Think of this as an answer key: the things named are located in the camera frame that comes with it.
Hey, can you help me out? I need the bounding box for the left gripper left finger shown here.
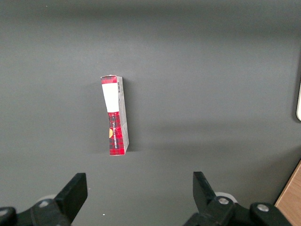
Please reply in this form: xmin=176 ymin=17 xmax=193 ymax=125
xmin=0 ymin=173 xmax=88 ymax=226

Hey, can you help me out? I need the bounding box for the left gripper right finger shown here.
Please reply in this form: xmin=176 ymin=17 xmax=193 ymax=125
xmin=183 ymin=171 xmax=292 ymax=226

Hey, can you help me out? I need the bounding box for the cream rectangular tray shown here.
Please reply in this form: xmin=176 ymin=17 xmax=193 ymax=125
xmin=295 ymin=79 xmax=301 ymax=122

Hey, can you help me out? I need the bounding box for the wooden drawer cabinet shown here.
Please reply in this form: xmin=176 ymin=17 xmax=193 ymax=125
xmin=274 ymin=159 xmax=301 ymax=226

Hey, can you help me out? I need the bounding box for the red grey cardboard box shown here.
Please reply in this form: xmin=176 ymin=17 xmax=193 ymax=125
xmin=100 ymin=74 xmax=129 ymax=156

